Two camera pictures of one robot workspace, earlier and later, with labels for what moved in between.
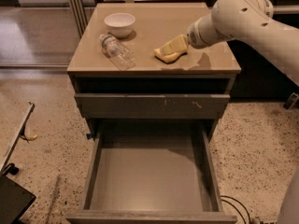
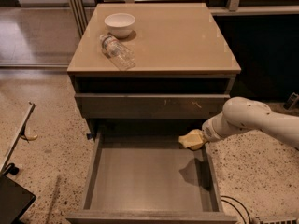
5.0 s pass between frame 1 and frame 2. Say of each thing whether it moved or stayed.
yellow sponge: moved
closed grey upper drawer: stayed
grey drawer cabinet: stayed
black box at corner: stayed
